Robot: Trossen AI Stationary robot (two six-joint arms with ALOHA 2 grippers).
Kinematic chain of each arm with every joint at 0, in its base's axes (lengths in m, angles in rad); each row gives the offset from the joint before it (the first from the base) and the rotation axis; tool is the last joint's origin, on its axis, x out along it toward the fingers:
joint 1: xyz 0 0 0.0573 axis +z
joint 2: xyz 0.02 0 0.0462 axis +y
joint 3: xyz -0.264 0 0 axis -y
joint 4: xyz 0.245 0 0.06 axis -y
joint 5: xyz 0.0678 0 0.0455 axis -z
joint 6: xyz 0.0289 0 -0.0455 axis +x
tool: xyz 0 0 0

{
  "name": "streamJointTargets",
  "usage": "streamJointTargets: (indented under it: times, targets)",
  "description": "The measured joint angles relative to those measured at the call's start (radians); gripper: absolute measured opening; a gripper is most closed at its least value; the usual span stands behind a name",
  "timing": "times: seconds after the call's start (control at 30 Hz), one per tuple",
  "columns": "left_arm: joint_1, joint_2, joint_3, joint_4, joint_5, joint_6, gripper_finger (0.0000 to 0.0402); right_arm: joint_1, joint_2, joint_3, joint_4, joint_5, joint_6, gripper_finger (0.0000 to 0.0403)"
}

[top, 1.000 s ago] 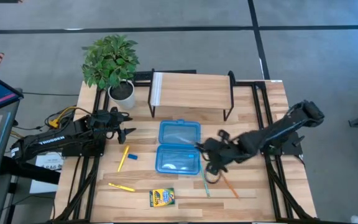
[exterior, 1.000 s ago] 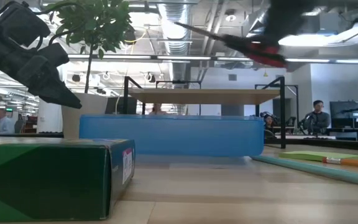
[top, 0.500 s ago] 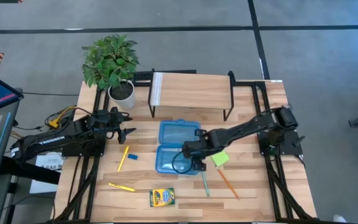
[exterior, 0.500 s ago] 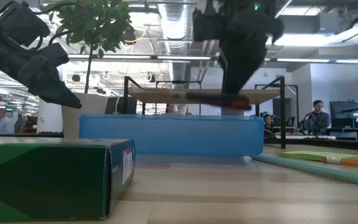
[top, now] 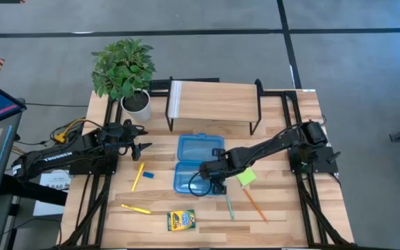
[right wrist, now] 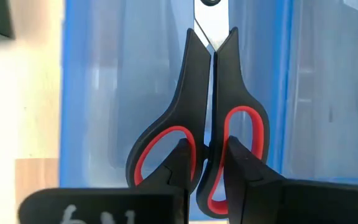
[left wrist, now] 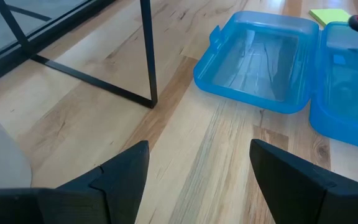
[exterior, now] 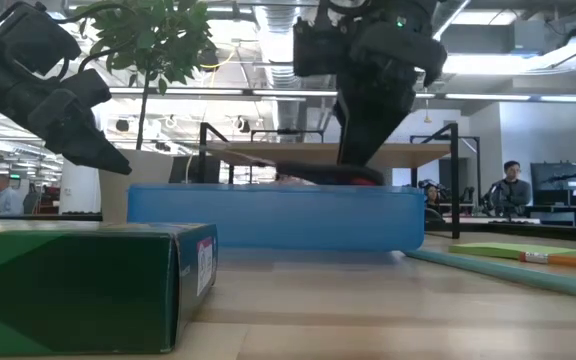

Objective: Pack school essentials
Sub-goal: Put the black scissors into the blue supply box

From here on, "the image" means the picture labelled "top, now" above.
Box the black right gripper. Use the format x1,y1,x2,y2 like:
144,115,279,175
199,148,243,196

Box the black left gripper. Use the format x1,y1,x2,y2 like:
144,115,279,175
112,119,153,162

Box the green sticky note pad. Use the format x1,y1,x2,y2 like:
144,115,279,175
235,168,258,187

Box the yellow highlighter pen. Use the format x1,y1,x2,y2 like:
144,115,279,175
131,162,146,192
121,203,152,215

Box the orange pencil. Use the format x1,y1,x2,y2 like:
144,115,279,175
240,185,269,223

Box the Crayola crayon box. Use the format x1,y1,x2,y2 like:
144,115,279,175
166,209,197,232

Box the white plant pot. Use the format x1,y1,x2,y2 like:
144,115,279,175
119,89,152,123

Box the blue plastic pencil box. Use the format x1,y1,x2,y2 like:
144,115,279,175
173,133,226,195

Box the green leafy artificial plant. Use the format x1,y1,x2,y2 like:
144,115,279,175
90,37,156,101

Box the wooden shelf riser black legs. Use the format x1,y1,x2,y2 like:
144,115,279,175
165,78,264,136

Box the white paper label sheet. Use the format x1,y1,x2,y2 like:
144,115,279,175
32,169,73,217

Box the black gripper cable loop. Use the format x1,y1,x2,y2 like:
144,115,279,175
187,170,214,197

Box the yellow cable with plug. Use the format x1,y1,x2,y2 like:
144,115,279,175
53,118,87,144

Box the black aluminium table frame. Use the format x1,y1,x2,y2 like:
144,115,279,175
59,78,353,249

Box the black floor cable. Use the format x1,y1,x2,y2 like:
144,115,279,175
24,101,90,108

